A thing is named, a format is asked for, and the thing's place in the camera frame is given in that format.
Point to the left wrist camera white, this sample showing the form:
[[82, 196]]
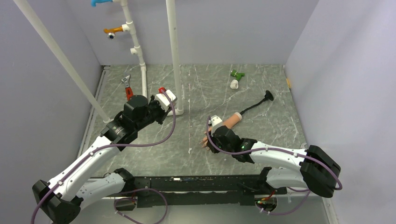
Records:
[[166, 98]]

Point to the mannequin hand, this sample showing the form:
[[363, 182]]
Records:
[[229, 123]]

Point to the red adjustable wrench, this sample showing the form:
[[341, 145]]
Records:
[[125, 80]]

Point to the green toy flashlight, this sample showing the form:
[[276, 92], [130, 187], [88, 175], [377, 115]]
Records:
[[237, 75]]

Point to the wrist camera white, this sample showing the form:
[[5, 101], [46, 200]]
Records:
[[215, 122], [166, 98]]

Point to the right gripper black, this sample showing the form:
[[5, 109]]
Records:
[[214, 149]]

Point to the white PVC pipe frame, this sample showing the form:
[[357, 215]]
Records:
[[129, 27]]

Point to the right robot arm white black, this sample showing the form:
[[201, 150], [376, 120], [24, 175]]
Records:
[[310, 168]]

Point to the blue faucet valve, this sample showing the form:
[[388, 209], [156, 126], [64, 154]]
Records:
[[94, 3]]

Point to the orange faucet valve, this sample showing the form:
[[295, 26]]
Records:
[[111, 33]]

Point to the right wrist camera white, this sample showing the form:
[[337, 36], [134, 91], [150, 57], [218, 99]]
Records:
[[215, 122]]

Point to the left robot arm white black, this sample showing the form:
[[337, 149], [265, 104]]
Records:
[[64, 196]]

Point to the black hand stand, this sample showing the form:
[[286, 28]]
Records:
[[268, 97]]

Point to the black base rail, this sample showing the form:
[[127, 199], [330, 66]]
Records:
[[243, 190]]

